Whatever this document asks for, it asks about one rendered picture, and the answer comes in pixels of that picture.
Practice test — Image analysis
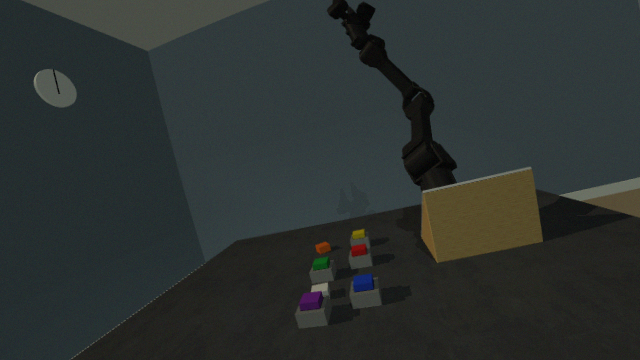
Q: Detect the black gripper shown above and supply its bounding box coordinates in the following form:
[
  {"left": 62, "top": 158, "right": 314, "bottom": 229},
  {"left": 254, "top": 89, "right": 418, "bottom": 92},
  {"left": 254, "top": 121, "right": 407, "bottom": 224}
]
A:
[{"left": 327, "top": 0, "right": 370, "bottom": 37}]

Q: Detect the red button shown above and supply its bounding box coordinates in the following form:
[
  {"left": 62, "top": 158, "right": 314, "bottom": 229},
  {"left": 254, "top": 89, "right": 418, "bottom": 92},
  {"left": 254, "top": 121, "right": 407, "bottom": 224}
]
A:
[{"left": 349, "top": 244, "right": 372, "bottom": 270}]

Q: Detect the yellow button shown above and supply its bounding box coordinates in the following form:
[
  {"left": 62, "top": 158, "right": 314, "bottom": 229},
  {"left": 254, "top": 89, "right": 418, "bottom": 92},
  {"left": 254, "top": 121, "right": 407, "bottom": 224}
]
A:
[{"left": 350, "top": 229, "right": 371, "bottom": 247}]

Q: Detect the purple button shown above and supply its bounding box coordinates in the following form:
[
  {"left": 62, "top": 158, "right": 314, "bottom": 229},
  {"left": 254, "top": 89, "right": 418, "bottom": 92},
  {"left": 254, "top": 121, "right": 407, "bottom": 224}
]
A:
[{"left": 295, "top": 291, "right": 332, "bottom": 329}]

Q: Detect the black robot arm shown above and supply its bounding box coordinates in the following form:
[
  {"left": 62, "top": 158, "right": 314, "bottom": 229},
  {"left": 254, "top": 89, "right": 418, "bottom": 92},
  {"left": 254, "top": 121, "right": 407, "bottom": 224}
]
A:
[{"left": 350, "top": 2, "right": 457, "bottom": 194}]

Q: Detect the blue button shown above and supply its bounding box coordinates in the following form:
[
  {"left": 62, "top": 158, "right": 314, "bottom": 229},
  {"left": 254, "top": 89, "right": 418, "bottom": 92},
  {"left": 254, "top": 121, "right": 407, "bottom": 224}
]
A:
[{"left": 349, "top": 274, "right": 382, "bottom": 309}]

